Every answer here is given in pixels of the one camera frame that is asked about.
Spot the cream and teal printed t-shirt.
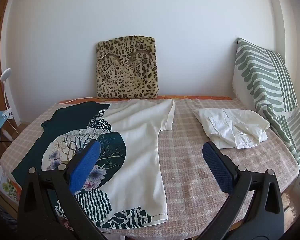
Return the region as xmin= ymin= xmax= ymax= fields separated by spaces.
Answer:
xmin=11 ymin=99 xmax=176 ymax=229

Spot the white clip-on lamp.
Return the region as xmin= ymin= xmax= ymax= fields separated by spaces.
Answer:
xmin=0 ymin=68 xmax=14 ymax=119

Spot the white folded garment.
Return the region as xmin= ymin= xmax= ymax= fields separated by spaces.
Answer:
xmin=193 ymin=108 xmax=271 ymax=149

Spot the green striped white throw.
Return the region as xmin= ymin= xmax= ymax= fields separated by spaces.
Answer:
xmin=232 ymin=38 xmax=300 ymax=200

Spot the floral printed sheet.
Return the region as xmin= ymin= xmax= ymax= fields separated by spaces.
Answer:
xmin=0 ymin=167 xmax=22 ymax=203

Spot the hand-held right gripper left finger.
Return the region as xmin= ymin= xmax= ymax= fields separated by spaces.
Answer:
xmin=17 ymin=140 xmax=108 ymax=240

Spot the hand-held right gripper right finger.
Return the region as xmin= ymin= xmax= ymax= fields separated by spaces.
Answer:
xmin=199 ymin=141 xmax=285 ymax=240

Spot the pink plaid blanket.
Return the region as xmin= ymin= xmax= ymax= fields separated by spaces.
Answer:
xmin=0 ymin=97 xmax=300 ymax=230

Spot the leopard print cushion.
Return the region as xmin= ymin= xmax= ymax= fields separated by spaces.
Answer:
xmin=95 ymin=35 xmax=160 ymax=99

